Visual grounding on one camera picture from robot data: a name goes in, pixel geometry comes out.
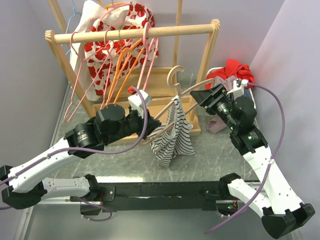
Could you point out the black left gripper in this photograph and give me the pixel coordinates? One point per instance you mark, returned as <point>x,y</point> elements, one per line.
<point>152,123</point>

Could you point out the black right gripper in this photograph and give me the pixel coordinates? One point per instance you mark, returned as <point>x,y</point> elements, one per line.
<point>204,98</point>

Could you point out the white black striped tank top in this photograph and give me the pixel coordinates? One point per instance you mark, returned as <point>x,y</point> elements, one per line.
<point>172,138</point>

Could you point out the pale pink tank top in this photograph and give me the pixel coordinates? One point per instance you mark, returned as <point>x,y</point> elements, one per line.
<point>216,124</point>

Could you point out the red tank top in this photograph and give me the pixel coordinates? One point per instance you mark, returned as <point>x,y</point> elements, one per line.
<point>239,70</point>

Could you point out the orange hanger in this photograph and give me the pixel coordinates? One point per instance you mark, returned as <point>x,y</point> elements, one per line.
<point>123,63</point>

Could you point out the pink plastic hanger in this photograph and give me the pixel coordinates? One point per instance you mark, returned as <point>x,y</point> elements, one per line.
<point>151,46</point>

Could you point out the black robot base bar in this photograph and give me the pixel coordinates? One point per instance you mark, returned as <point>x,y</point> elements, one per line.
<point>131,196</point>

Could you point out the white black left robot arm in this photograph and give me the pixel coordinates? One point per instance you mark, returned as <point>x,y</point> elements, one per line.
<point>29,183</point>

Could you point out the white perforated plastic basket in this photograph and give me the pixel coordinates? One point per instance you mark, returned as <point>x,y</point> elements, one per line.
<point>213,72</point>

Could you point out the wooden clothes rack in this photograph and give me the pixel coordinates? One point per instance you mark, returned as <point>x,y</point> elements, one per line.
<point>162,85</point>

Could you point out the red floral white dress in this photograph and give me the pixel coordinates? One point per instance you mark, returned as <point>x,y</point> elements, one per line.
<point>102,56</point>

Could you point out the white garment behind rack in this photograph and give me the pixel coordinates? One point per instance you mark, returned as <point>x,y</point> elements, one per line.
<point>80,50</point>

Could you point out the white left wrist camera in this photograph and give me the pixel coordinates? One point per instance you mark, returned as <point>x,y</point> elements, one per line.
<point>135,101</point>

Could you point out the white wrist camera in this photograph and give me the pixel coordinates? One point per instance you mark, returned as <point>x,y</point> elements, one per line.
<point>135,101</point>
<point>238,87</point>

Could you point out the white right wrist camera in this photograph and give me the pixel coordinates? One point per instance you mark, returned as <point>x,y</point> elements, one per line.
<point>238,87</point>

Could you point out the blue wire hanger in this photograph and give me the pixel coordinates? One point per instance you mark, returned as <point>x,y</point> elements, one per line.
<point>73,19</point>

